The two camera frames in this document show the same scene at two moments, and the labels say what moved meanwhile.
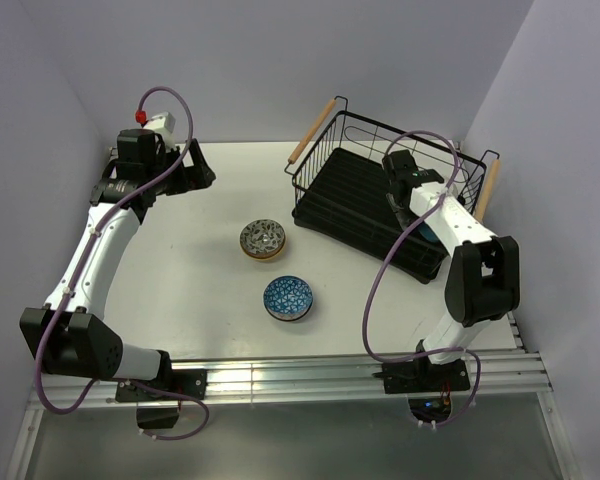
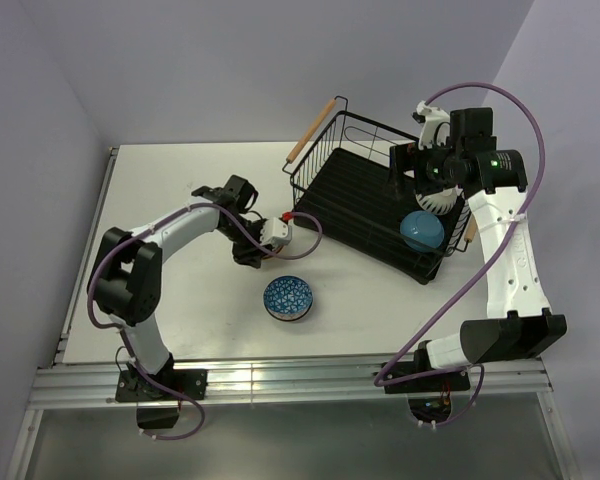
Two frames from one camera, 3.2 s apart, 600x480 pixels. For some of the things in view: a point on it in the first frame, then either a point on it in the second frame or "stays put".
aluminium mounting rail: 510,371 stays put
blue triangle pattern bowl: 288,298 stays put
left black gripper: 191,178 → 252,254
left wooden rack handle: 312,132 stays put
